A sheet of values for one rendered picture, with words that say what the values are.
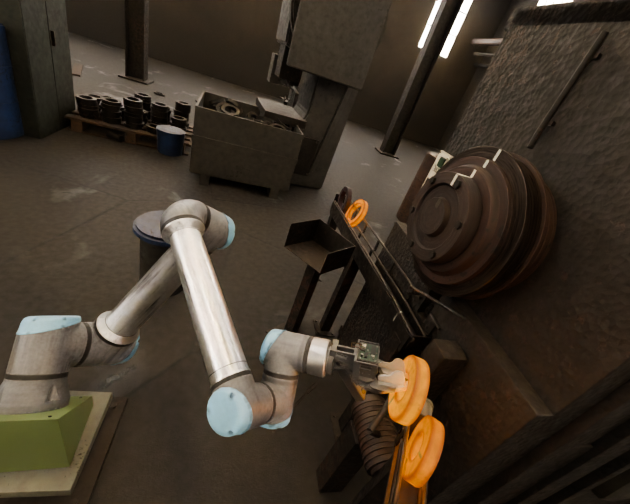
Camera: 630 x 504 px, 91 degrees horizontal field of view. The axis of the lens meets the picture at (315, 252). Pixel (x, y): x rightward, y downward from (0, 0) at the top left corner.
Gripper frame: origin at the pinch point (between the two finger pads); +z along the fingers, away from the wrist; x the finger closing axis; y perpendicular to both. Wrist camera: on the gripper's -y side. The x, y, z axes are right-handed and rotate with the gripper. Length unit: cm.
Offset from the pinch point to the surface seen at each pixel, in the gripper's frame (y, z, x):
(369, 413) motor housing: -31.8, -7.6, 12.1
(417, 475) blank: -13.9, 3.6, -12.4
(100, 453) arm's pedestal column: -57, -99, -13
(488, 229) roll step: 29.6, 14.7, 29.2
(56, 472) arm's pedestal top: -46, -99, -24
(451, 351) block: -8.9, 13.6, 23.3
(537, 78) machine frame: 65, 27, 70
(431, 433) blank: -8.1, 5.9, -5.6
